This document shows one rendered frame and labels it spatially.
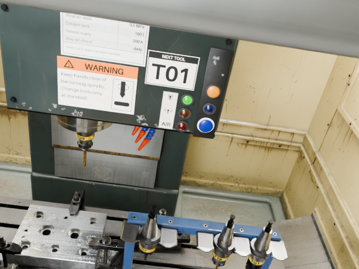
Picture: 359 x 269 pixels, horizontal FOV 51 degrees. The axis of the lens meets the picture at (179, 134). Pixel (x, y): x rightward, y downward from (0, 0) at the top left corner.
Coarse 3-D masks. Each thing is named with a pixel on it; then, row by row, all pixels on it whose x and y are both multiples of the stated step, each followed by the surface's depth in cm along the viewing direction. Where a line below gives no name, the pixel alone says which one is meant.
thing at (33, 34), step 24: (0, 24) 68; (24, 24) 68; (48, 24) 68; (24, 48) 70; (48, 48) 70; (168, 48) 70; (192, 48) 70; (24, 72) 73; (48, 72) 73; (144, 72) 73; (24, 96) 76; (48, 96) 76; (144, 96) 76; (96, 120) 79; (120, 120) 79; (144, 120) 79; (192, 120) 78
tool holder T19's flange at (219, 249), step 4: (216, 236) 110; (216, 240) 109; (216, 244) 108; (232, 244) 109; (216, 248) 108; (220, 248) 107; (224, 248) 108; (228, 248) 107; (232, 248) 107; (216, 252) 108; (220, 252) 108; (224, 252) 108; (228, 252) 108
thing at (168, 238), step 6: (162, 228) 111; (168, 228) 111; (174, 228) 112; (162, 234) 109; (168, 234) 109; (174, 234) 110; (162, 240) 107; (168, 240) 107; (174, 240) 108; (168, 246) 106; (174, 246) 107
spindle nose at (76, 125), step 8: (56, 120) 98; (64, 120) 95; (72, 120) 94; (80, 120) 93; (88, 120) 94; (72, 128) 95; (80, 128) 95; (88, 128) 95; (96, 128) 96; (104, 128) 98
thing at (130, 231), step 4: (124, 224) 110; (128, 224) 110; (132, 224) 110; (136, 224) 111; (124, 228) 109; (128, 228) 109; (132, 228) 109; (136, 228) 109; (124, 232) 107; (128, 232) 108; (132, 232) 108; (136, 232) 108; (124, 236) 106; (128, 236) 106; (132, 236) 107; (136, 236) 107; (124, 240) 105; (128, 240) 105; (132, 240) 106; (136, 240) 106
